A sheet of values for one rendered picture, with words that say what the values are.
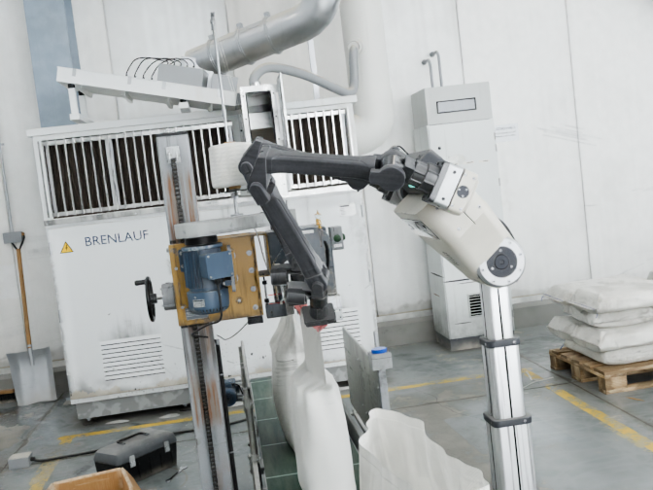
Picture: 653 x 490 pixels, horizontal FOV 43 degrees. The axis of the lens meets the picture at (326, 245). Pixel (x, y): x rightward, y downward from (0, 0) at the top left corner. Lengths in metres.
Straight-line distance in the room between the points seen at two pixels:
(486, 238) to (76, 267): 3.95
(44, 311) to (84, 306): 1.42
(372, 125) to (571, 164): 2.26
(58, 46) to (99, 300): 2.11
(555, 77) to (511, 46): 0.49
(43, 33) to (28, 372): 2.70
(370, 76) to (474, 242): 3.96
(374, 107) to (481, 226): 3.91
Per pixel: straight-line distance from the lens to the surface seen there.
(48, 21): 7.03
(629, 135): 8.13
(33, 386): 7.27
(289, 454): 3.66
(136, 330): 6.04
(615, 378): 5.54
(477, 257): 2.58
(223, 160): 3.02
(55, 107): 6.93
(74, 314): 6.08
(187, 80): 5.71
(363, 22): 6.45
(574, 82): 7.95
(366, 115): 6.37
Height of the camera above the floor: 1.51
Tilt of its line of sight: 4 degrees down
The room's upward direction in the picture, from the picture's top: 7 degrees counter-clockwise
